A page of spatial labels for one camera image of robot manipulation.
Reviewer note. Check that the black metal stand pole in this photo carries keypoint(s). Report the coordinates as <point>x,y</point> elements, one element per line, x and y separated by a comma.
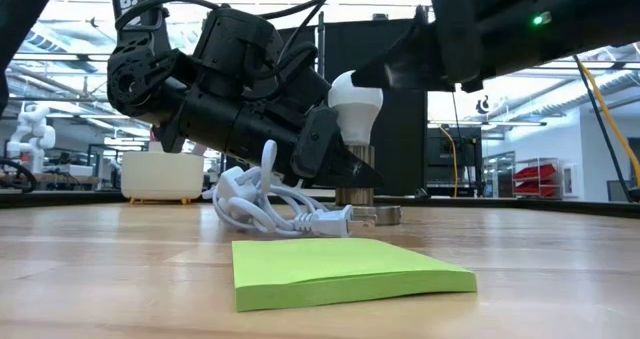
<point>320,29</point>

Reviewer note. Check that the black aluminium table frame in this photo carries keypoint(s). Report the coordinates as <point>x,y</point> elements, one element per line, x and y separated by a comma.
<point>75,199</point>

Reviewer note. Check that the brass lamp socket base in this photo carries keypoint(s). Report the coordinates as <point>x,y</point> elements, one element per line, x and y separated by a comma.
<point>387,215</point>

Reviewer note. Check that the black equipment cart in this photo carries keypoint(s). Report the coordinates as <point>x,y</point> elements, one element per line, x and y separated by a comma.
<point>442,154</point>

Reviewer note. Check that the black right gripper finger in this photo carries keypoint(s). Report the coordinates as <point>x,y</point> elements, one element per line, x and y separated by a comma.
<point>400,69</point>

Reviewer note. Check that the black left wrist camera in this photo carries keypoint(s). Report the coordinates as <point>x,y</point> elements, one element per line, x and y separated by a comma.
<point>235,39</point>

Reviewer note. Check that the white lightbulb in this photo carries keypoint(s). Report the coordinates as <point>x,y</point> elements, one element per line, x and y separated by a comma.
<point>357,114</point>

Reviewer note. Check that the green sticky note pad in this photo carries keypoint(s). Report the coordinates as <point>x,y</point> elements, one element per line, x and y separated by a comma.
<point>350,274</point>

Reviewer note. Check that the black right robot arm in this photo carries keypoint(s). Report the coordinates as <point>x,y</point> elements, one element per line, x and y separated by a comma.
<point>565,19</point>

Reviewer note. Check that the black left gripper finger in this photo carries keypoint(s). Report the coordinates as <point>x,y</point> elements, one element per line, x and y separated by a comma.
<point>350,174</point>

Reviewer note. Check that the white round desk organizer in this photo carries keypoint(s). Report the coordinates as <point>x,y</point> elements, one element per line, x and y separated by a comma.
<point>160,179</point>

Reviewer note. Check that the shelf with red bins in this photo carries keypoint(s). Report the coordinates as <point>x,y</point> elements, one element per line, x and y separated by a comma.
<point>537,179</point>

